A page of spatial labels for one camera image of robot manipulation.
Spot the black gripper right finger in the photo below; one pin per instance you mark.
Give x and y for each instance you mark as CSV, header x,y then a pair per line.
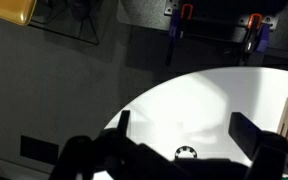
x,y
245,131

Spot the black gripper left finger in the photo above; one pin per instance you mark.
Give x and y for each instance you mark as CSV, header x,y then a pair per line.
x,y
124,120

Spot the black floor plate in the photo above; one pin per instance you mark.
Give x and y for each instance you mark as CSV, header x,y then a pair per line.
x,y
39,149

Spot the yellow glossy object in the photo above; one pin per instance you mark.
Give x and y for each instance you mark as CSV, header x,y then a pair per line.
x,y
12,9

